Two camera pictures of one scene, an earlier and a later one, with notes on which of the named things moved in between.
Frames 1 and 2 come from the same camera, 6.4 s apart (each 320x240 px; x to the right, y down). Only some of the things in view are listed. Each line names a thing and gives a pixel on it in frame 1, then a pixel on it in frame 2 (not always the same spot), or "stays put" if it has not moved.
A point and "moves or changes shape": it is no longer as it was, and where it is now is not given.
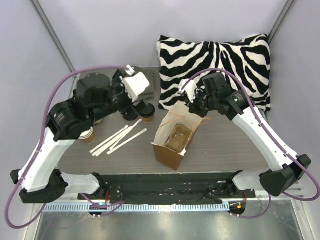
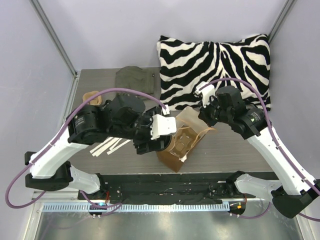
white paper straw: (127, 140) stays put
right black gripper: (195, 107) to (206, 115)
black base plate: (170, 188) stays put
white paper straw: (108, 139) stays put
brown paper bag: (176, 134) moves or changes shape
